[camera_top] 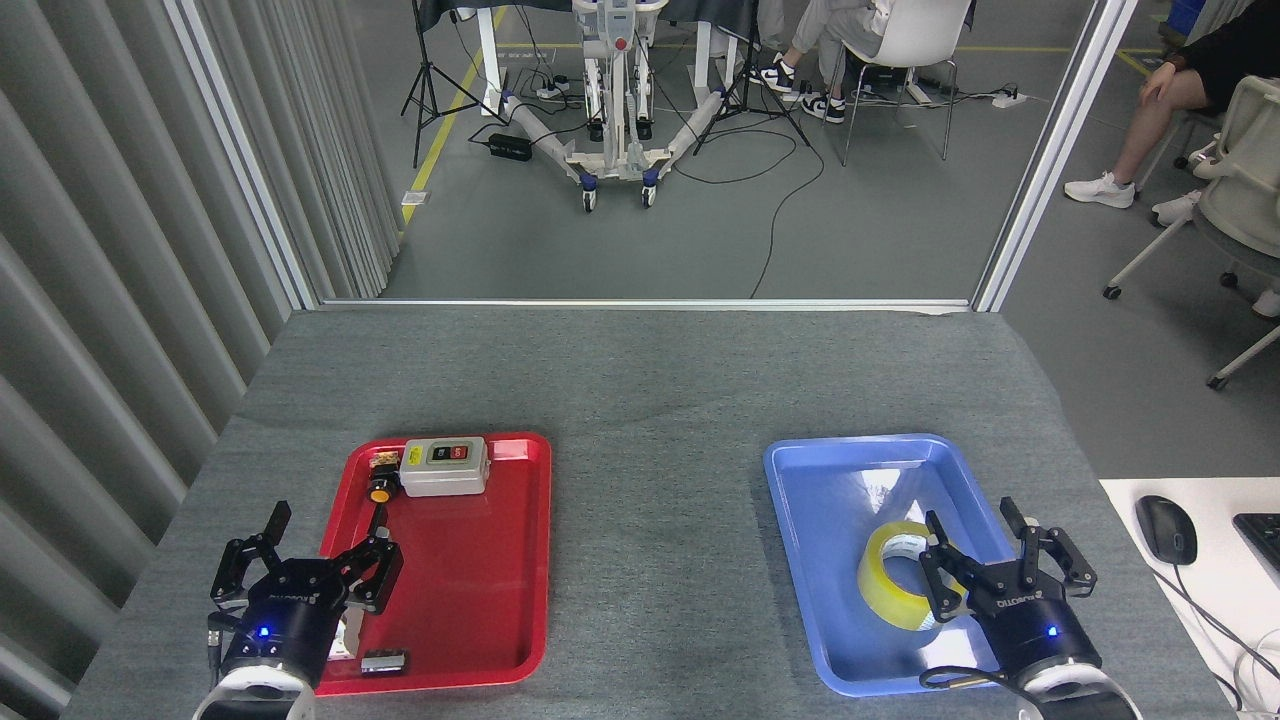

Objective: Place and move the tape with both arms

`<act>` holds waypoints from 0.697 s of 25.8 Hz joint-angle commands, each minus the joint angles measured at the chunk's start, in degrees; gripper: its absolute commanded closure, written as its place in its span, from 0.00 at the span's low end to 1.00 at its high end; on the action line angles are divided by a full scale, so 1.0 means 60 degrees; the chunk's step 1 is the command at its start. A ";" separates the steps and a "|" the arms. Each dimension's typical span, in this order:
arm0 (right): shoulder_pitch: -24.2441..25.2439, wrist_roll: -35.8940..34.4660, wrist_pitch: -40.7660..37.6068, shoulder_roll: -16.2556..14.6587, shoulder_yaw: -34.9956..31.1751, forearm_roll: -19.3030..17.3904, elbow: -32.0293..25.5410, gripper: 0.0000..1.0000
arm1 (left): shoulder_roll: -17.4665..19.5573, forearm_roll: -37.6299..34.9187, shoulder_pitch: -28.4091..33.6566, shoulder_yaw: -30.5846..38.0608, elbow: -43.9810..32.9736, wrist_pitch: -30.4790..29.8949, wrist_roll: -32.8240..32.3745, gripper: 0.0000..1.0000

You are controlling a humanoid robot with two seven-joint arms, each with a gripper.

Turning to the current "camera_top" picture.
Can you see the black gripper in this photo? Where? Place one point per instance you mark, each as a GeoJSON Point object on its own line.
{"type": "Point", "coordinates": [1035, 630]}
{"type": "Point", "coordinates": [285, 625]}

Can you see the yellow tape roll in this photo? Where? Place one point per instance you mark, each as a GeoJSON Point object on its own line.
{"type": "Point", "coordinates": [885, 590]}

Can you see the black yellow push button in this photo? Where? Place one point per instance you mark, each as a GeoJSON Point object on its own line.
{"type": "Point", "coordinates": [381, 490]}

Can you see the white circuit breaker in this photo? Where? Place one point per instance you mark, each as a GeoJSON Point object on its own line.
{"type": "Point", "coordinates": [350, 635]}

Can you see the small brown terminal part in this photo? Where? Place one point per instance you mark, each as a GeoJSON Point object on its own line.
{"type": "Point", "coordinates": [385, 459]}

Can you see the small black silver block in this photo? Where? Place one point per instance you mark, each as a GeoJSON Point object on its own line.
{"type": "Point", "coordinates": [383, 663]}

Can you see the red plastic tray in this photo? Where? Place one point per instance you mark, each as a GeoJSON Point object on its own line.
{"type": "Point", "coordinates": [470, 600]}

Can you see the white desk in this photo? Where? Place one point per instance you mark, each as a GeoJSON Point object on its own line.
{"type": "Point", "coordinates": [1130, 600]}

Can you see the blue plastic tray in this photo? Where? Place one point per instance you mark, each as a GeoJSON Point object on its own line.
{"type": "Point", "coordinates": [830, 500]}

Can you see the black computer mouse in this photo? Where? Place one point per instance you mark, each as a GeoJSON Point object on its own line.
{"type": "Point", "coordinates": [1166, 530]}

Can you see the black keyboard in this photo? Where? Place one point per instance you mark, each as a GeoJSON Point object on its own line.
{"type": "Point", "coordinates": [1262, 535]}

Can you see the black power adapter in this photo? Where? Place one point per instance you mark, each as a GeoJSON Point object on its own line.
{"type": "Point", "coordinates": [510, 147]}

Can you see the grey white office chair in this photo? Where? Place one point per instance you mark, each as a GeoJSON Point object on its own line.
{"type": "Point", "coordinates": [1240, 200]}

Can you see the white power strip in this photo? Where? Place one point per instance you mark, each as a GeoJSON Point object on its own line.
{"type": "Point", "coordinates": [550, 92]}
{"type": "Point", "coordinates": [1010, 98]}

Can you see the white wheeled stand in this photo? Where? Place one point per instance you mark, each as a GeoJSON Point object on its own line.
{"type": "Point", "coordinates": [610, 160]}

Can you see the black tripod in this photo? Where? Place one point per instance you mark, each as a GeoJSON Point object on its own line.
{"type": "Point", "coordinates": [430, 50]}
{"type": "Point", "coordinates": [748, 80]}

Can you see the person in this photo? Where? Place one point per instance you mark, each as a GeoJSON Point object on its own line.
{"type": "Point", "coordinates": [1215, 55]}
{"type": "Point", "coordinates": [835, 20]}

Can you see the black-covered white-legged table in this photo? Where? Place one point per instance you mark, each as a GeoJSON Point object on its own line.
{"type": "Point", "coordinates": [560, 8]}

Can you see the blue bin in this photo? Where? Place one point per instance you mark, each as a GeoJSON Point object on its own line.
{"type": "Point", "coordinates": [1188, 10]}

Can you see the grey two-button switch box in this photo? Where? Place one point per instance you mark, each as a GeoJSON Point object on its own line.
{"type": "Point", "coordinates": [445, 478]}

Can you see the silver frame rail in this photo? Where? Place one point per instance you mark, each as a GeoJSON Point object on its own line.
{"type": "Point", "coordinates": [650, 303]}

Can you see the silver frame post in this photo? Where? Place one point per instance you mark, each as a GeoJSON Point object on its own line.
{"type": "Point", "coordinates": [1050, 150]}
{"type": "Point", "coordinates": [245, 150]}

